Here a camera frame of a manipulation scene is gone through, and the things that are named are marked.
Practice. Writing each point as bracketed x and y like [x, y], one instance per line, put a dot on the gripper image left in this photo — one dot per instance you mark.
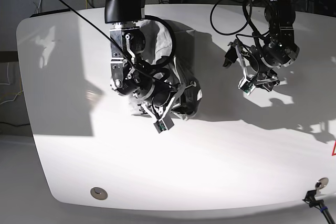
[158, 101]

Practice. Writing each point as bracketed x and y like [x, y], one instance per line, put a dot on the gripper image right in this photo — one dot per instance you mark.
[252, 66]

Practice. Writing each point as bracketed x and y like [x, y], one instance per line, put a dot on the grey T-shirt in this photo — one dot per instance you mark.
[162, 58]

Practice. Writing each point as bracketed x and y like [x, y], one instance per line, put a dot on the silver disc near left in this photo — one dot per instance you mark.
[98, 193]

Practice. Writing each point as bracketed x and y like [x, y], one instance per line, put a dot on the silver disc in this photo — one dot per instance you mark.
[98, 193]
[321, 183]

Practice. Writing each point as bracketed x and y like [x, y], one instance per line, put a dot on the red warning sticker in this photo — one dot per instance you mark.
[334, 149]

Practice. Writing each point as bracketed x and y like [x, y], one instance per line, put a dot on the silver disc near right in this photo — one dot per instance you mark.
[321, 183]

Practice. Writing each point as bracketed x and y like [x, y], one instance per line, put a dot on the black clamp with cable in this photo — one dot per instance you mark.
[319, 204]

